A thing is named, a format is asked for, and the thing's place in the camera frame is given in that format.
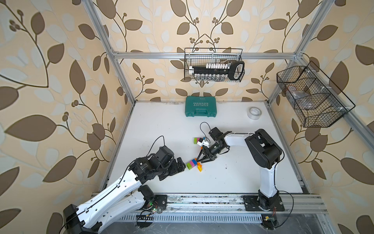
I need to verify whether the plastic bag in basket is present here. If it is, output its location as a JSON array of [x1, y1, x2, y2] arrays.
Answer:
[[288, 85, 314, 109]]

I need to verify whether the black wire basket right wall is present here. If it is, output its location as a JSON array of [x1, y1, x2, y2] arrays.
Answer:
[[276, 61, 355, 128]]

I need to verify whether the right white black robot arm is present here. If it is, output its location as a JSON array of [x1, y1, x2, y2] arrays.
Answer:
[[196, 127, 284, 206]]

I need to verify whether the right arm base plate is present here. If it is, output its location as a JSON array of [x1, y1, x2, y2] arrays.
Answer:
[[242, 194, 285, 212]]

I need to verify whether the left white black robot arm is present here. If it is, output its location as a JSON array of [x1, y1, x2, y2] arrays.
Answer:
[[61, 146, 186, 234]]

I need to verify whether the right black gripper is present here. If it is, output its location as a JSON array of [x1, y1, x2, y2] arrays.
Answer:
[[196, 143, 225, 162]]

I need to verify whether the clear tape roll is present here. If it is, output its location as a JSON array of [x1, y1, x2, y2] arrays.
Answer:
[[247, 107, 262, 121]]

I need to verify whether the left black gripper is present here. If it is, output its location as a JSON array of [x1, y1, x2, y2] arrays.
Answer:
[[156, 157, 188, 179]]

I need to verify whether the long orange lego brick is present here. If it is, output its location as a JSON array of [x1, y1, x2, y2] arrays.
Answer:
[[197, 162, 202, 172]]

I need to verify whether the black white tool in basket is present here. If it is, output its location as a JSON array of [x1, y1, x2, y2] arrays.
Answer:
[[187, 61, 245, 82]]

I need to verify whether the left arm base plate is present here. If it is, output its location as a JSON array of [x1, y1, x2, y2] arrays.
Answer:
[[141, 194, 168, 211]]

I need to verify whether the black wire basket wall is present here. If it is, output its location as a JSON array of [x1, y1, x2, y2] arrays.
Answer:
[[184, 47, 245, 82], [276, 61, 355, 128]]

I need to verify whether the green plastic tool case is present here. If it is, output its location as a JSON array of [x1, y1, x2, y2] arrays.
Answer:
[[185, 96, 217, 118]]

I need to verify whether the black wire basket back wall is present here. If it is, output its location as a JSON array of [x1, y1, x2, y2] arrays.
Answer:
[[184, 47, 245, 82]]

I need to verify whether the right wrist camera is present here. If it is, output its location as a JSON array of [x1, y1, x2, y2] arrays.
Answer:
[[197, 137, 210, 147]]

